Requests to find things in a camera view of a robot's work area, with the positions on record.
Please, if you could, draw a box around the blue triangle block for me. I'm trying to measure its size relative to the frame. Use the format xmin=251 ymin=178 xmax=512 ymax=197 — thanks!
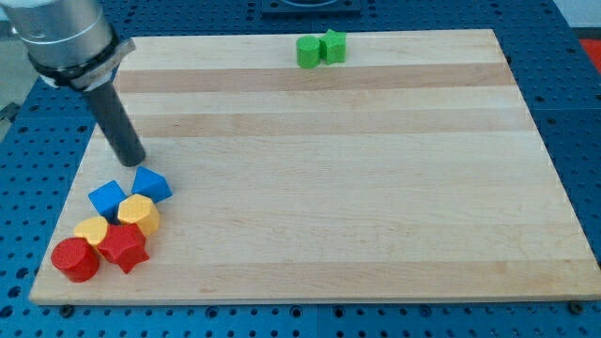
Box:
xmin=131 ymin=166 xmax=173 ymax=203

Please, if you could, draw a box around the green star block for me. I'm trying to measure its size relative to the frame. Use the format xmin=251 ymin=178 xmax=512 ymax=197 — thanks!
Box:
xmin=319 ymin=29 xmax=347 ymax=65

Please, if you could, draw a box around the green cylinder block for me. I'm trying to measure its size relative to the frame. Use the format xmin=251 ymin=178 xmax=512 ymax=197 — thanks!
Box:
xmin=296 ymin=36 xmax=321 ymax=69

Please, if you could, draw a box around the yellow hexagon block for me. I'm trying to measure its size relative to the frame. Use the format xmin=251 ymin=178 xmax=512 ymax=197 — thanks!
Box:
xmin=117 ymin=194 xmax=161 ymax=236

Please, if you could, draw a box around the red cylinder block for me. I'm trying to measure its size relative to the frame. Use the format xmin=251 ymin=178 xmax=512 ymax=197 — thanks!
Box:
xmin=51 ymin=238 xmax=100 ymax=283

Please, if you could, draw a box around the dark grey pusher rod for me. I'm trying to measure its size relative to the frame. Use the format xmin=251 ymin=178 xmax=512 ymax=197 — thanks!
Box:
xmin=83 ymin=82 xmax=146 ymax=167

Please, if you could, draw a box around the red star block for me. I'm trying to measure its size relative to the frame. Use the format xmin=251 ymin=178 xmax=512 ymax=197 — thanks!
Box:
xmin=98 ymin=223 xmax=149 ymax=274

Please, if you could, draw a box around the blue cube block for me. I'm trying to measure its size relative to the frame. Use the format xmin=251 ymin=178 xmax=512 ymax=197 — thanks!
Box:
xmin=88 ymin=180 xmax=127 ymax=223

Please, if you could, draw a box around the yellow heart block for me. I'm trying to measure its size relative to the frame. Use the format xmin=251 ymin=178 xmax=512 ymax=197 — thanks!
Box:
xmin=73 ymin=216 xmax=109 ymax=248

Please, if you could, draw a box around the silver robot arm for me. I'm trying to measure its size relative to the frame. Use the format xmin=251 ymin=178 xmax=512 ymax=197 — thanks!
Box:
xmin=1 ymin=0 xmax=135 ymax=91

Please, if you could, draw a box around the wooden board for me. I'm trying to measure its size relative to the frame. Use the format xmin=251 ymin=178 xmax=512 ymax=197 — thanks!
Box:
xmin=30 ymin=29 xmax=600 ymax=305

